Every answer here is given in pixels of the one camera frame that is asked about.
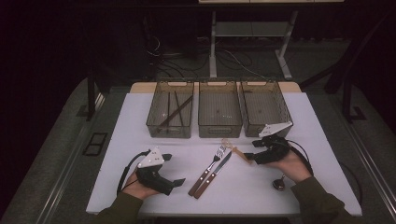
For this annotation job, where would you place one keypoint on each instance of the black angled metal stand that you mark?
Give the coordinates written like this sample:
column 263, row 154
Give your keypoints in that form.
column 347, row 99

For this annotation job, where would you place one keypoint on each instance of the white desk frame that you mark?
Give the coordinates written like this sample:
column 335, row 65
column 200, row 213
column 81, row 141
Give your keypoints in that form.
column 212, row 46

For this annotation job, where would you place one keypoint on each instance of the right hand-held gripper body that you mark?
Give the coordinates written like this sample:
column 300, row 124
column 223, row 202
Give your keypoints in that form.
column 275, row 149

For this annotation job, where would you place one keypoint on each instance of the smoky plastic bin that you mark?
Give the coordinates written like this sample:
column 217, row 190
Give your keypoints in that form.
column 219, row 112
column 155, row 105
column 264, row 105

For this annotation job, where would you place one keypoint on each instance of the person's left hand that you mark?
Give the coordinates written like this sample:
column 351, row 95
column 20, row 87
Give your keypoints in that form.
column 137, row 189

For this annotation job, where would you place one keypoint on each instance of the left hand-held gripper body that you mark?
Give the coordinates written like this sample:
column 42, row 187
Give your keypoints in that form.
column 152, row 179

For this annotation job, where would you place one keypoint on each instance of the light wooden spoon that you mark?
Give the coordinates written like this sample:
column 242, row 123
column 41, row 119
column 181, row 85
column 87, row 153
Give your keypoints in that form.
column 239, row 153

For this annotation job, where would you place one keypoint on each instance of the white table board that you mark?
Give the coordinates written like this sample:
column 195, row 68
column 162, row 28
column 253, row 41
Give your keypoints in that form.
column 249, row 199

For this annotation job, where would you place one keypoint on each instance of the person's right hand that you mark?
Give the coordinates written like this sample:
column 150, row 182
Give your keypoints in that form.
column 294, row 168

